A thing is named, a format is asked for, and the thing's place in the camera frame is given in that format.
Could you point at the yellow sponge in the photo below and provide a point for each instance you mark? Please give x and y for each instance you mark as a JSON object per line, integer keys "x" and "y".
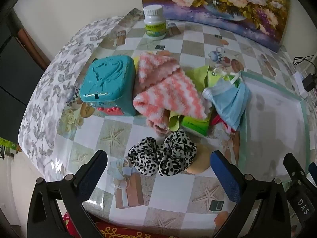
{"x": 136, "y": 64}

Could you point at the white box with teal rim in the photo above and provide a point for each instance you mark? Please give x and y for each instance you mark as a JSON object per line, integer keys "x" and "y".
{"x": 272, "y": 129}

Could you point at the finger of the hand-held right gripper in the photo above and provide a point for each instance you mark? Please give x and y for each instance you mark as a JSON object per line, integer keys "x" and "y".
{"x": 313, "y": 169}
{"x": 296, "y": 171}

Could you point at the yellow-green cloth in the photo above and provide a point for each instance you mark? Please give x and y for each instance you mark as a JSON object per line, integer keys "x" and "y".
{"x": 195, "y": 75}

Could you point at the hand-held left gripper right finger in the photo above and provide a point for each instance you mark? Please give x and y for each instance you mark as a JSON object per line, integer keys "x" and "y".
{"x": 226, "y": 176}

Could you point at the pink white striped fluffy cloth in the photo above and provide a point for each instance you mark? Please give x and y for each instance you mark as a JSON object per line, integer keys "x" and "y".
{"x": 168, "y": 96}

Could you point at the dark cabinet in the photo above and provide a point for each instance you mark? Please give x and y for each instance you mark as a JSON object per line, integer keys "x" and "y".
{"x": 12, "y": 79}

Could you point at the beige round puff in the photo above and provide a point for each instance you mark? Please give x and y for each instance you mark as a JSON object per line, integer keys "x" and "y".
{"x": 200, "y": 161}

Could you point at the leopard print scrunchie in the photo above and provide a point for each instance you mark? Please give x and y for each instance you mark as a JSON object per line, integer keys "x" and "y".
{"x": 175, "y": 151}
{"x": 141, "y": 156}

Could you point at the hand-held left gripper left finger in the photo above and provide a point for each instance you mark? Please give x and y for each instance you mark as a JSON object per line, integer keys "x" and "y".
{"x": 92, "y": 176}

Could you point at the red patterned cloth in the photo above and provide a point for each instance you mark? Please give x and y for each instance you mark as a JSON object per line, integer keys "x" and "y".
{"x": 111, "y": 231}

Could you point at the teal plastic toy box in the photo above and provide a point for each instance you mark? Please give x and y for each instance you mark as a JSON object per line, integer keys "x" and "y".
{"x": 109, "y": 79}

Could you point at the flower painting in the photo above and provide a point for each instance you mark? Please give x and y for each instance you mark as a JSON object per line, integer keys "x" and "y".
{"x": 223, "y": 0}

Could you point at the white green-label bottle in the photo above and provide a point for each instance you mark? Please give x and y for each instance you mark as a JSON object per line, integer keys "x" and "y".
{"x": 154, "y": 23}

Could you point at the blue face mask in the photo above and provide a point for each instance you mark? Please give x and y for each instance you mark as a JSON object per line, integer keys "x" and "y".
{"x": 227, "y": 99}

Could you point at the green tissue packet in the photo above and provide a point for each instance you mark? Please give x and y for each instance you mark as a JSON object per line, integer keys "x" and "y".
{"x": 195, "y": 126}
{"x": 214, "y": 80}

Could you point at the grey floral tablecloth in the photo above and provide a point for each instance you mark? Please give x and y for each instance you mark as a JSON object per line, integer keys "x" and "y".
{"x": 49, "y": 91}

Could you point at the black power adapter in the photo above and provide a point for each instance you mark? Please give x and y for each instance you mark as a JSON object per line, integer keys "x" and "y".
{"x": 310, "y": 81}

